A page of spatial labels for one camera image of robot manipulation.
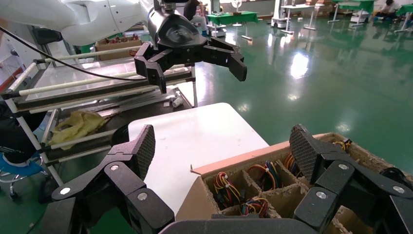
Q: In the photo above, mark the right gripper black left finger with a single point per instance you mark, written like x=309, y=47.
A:
x=129, y=181

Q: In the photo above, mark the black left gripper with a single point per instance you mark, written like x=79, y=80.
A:
x=176, y=35

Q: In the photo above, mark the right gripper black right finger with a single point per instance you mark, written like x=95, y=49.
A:
x=335, y=181

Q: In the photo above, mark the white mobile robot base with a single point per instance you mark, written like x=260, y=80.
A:
x=359, y=16
x=216, y=29

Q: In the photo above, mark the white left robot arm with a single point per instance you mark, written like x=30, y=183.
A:
x=80, y=19

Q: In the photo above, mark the black round object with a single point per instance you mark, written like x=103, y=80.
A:
x=120, y=137

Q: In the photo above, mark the white tape roll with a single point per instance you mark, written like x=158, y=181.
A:
x=177, y=102

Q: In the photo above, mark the person in black shirt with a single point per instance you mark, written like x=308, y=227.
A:
x=192, y=9

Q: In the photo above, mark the green cloth table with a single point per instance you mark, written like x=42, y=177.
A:
x=355, y=4
x=406, y=9
x=232, y=17

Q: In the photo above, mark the cardboard box with dividers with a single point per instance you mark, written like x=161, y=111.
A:
x=193, y=200

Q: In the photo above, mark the white standing fan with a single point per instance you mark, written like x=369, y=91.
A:
x=236, y=5

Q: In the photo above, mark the yellow cloth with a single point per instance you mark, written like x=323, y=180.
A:
x=77, y=127

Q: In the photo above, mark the metal bar bundle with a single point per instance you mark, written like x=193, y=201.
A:
x=129, y=103

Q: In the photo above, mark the small cardboard box with items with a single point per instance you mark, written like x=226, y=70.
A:
x=109, y=55

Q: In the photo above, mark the clear acrylic sheet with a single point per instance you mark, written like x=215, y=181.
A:
x=106, y=69

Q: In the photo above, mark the tall white robot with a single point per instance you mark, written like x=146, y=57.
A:
x=277, y=19

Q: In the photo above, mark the blue chair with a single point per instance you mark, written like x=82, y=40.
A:
x=22, y=169

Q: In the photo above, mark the white table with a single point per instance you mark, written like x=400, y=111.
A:
x=300, y=6

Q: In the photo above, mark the seated person dark trousers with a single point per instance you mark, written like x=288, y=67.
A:
x=16, y=135

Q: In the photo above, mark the stacked brown cardboard boxes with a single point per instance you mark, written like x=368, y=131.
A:
x=317, y=11

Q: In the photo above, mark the person in white shirt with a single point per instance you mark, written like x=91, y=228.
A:
x=388, y=6

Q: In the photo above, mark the white pipe frame cart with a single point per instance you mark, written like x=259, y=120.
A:
x=74, y=83

